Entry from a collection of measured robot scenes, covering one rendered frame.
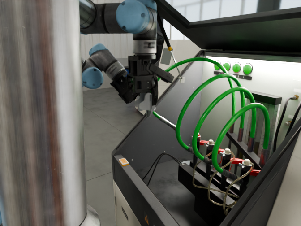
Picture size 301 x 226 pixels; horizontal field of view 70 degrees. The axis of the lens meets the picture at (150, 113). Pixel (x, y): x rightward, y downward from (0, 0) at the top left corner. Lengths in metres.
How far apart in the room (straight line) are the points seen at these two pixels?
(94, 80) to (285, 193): 0.65
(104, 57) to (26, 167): 0.73
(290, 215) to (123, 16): 0.65
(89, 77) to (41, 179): 0.57
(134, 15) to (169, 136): 0.80
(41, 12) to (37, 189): 0.15
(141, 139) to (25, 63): 0.97
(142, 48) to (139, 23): 0.13
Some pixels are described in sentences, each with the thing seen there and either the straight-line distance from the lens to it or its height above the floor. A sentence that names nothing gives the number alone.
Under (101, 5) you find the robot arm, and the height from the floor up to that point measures 1.58.
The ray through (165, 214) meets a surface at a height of 0.95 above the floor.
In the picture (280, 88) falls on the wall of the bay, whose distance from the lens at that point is 0.97.
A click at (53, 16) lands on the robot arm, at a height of 1.50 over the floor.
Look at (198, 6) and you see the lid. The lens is 0.95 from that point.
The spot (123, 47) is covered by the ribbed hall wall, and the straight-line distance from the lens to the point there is 7.96.
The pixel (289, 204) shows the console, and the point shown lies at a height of 1.09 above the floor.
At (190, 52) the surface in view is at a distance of 3.89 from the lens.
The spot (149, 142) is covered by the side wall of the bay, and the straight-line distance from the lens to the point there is 1.16.
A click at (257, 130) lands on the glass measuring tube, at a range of 1.01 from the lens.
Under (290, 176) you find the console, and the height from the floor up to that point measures 1.15.
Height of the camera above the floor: 1.48
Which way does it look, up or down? 18 degrees down
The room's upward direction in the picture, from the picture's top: straight up
